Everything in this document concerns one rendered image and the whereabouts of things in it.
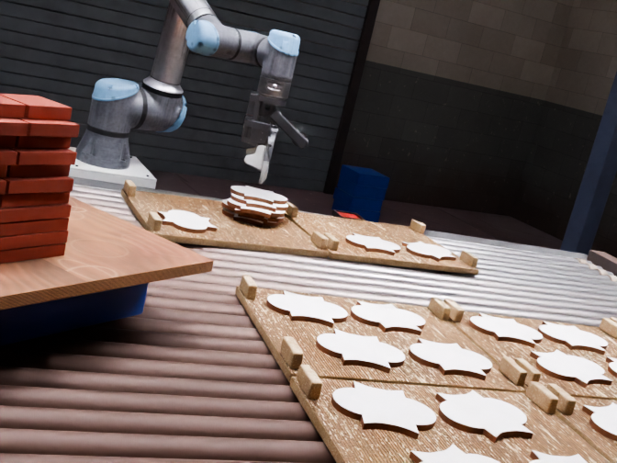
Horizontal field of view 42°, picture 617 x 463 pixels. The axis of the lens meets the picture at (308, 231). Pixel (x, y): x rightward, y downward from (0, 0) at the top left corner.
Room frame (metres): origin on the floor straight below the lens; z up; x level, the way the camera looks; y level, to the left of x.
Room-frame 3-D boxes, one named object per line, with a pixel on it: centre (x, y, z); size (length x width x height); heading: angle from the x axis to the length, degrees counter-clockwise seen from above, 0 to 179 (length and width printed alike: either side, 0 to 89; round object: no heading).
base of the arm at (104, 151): (2.23, 0.61, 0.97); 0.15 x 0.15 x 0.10
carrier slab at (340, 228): (2.03, -0.18, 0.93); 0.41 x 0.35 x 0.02; 115
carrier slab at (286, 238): (1.85, 0.20, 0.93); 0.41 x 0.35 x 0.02; 117
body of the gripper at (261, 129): (1.94, 0.17, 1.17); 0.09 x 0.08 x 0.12; 96
